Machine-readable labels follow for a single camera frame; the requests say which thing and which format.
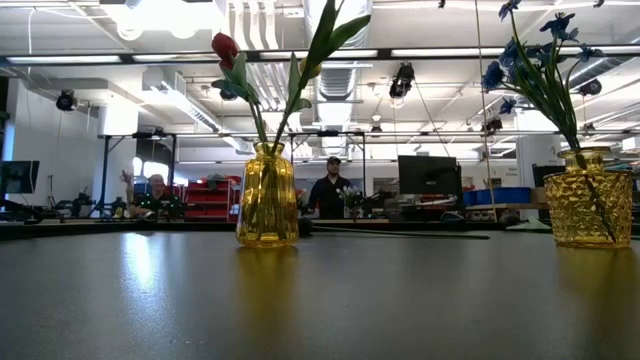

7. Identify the seated person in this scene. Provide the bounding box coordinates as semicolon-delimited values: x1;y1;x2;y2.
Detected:
119;169;176;219

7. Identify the red artificial tulip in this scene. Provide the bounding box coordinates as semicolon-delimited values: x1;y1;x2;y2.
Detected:
210;32;271;151

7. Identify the standing person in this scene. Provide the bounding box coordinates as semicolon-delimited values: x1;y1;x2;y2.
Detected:
307;155;354;220

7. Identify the blue artificial flower bunch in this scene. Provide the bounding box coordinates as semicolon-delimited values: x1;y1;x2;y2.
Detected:
481;0;619;245

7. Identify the large black computer monitor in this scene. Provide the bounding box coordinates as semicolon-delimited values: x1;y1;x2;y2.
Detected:
398;154;464;197

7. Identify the black tulip bare stem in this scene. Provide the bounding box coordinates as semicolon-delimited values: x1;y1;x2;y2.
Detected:
298;217;492;241

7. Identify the silver ventilation duct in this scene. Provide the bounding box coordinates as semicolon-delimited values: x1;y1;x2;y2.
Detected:
302;0;374;156

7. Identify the ribbed yellow glass vase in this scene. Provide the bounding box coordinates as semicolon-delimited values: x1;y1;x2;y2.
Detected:
235;141;300;250

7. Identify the dimpled yellow glass vase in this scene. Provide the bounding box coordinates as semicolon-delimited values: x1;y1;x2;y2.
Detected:
543;146;634;250

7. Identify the small black computer monitor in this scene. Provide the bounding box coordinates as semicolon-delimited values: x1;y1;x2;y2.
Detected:
0;159;41;196

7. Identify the yellow artificial tulip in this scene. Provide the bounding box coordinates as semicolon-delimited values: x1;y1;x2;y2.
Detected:
272;0;372;151

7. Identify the white flower bouquet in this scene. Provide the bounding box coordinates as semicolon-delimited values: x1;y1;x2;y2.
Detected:
337;184;365;220

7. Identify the blue storage bin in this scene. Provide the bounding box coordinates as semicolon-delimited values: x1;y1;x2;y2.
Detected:
462;186;532;206

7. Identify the black ceiling camera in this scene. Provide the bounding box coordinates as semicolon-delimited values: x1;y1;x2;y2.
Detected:
55;89;79;112
579;78;604;97
389;62;416;99

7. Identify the red tool cabinet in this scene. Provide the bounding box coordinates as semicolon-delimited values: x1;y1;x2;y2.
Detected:
183;174;242;223

